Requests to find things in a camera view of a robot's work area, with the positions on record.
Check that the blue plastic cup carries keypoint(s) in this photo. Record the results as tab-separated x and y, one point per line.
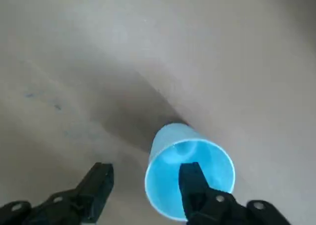
163	175

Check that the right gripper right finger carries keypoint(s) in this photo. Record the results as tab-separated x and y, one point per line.
195	193

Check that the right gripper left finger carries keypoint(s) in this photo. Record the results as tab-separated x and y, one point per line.
93	190

